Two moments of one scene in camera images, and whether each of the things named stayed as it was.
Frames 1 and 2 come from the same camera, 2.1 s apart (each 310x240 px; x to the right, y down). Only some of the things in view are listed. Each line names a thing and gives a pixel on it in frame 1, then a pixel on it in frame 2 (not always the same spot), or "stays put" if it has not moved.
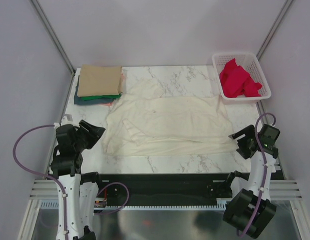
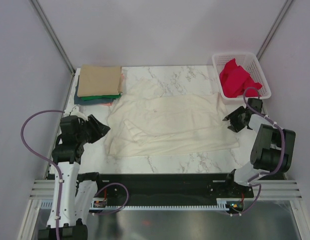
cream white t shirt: (143, 121) stays put
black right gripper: (249, 131) -> (232, 117)
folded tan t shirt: (99, 80) stays put
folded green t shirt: (100, 97) stays put
